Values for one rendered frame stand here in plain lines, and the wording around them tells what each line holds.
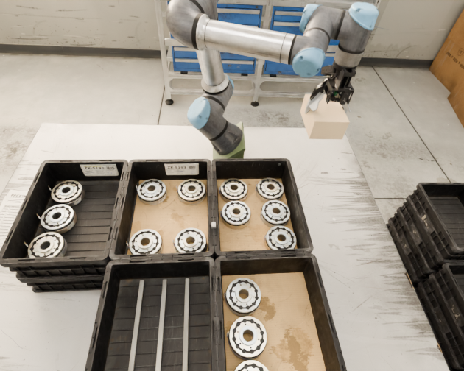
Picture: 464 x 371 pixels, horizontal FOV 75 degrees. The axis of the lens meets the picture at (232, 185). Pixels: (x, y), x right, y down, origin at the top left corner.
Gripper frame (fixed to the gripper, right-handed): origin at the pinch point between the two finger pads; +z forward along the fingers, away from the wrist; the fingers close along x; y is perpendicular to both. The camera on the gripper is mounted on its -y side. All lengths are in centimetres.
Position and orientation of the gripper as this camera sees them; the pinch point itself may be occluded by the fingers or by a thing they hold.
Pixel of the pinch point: (324, 112)
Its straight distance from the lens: 115.1
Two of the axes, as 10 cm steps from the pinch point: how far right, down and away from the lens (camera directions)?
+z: -0.6, 6.4, 7.7
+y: 0.4, 7.7, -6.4
